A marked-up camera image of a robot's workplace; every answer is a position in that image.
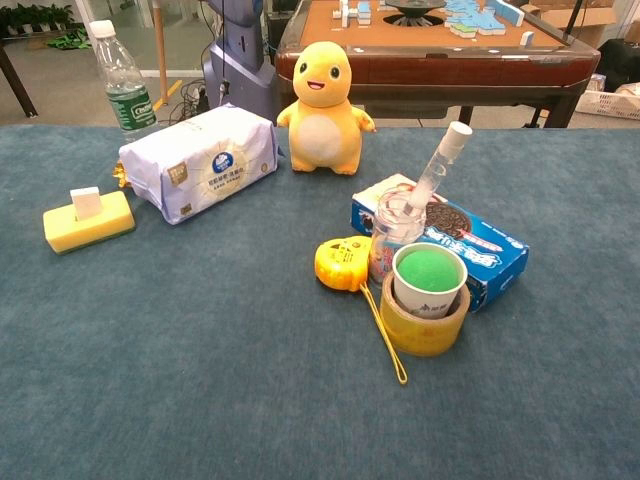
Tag clear test tube white cap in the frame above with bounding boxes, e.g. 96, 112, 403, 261
403, 121, 474, 217

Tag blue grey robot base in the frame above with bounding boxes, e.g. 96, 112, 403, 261
201, 0, 277, 122

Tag clear glass jar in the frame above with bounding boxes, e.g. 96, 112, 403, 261
368, 188, 428, 285

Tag green ball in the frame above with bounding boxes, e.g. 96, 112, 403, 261
398, 249, 463, 293

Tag white paper cup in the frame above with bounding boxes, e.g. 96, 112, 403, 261
391, 242, 469, 321

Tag yellow dinosaur plush toy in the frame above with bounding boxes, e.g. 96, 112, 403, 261
276, 40, 377, 177

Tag yellowish packing tape roll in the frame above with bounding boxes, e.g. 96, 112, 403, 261
378, 272, 472, 358

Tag white tissue pack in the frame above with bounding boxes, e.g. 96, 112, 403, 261
118, 103, 280, 226

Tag blue felt table mat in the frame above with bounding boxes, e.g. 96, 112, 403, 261
0, 124, 640, 480

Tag blue Oreo cookie box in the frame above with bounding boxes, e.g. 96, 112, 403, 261
350, 173, 530, 314

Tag gold yellow snack bag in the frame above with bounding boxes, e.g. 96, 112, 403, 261
111, 160, 133, 189

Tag brown mahjong table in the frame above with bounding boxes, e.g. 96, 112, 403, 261
273, 0, 602, 130

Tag yellow sponge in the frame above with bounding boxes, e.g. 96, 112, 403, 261
42, 190, 137, 255

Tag cluster of blue mahjong tiles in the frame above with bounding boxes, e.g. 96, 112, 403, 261
333, 0, 374, 28

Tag small white block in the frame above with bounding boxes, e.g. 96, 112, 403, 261
69, 186, 103, 222

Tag clear plastic water bottle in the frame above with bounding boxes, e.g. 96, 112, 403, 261
88, 20, 159, 144

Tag wooden pole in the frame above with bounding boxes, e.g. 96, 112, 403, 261
152, 0, 170, 104

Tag black mahjong table centre dial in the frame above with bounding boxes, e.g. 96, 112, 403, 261
383, 0, 447, 27

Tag white plastic basket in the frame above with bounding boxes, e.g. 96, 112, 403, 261
574, 82, 640, 122

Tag cardboard box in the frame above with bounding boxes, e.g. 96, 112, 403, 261
528, 0, 622, 47

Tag dark table leg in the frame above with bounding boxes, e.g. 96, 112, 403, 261
0, 42, 39, 119

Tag potted green plants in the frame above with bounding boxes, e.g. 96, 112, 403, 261
0, 3, 76, 35

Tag yellow tape measure with lanyard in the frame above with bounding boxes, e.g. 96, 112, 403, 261
314, 235, 409, 386

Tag white power strip with cables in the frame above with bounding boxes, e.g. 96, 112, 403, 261
167, 78, 212, 126

